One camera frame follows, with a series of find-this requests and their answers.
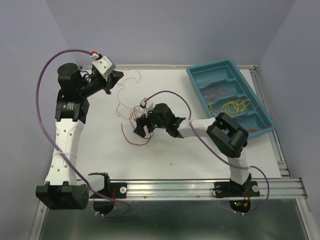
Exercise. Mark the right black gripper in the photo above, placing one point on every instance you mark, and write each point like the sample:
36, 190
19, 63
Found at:
141, 123

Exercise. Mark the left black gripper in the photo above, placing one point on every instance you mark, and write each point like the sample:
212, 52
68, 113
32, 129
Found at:
114, 77

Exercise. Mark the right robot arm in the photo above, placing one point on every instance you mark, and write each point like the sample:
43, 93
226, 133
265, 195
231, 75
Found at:
228, 137

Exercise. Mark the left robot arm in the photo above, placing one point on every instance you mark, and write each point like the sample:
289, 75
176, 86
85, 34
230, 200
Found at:
71, 110

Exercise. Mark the teal plastic tray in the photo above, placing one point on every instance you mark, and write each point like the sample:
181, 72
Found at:
221, 87

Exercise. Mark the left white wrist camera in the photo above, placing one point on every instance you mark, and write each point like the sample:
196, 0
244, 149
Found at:
103, 64

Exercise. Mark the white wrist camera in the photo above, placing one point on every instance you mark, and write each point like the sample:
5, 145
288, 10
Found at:
147, 105
103, 64

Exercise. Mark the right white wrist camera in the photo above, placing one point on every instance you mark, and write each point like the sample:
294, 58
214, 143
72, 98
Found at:
147, 105

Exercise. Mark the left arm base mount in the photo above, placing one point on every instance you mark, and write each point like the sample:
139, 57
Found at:
115, 190

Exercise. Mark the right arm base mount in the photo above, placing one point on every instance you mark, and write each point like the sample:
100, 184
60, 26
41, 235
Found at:
230, 189

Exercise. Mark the aluminium rail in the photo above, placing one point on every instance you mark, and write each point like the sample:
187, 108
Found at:
170, 186

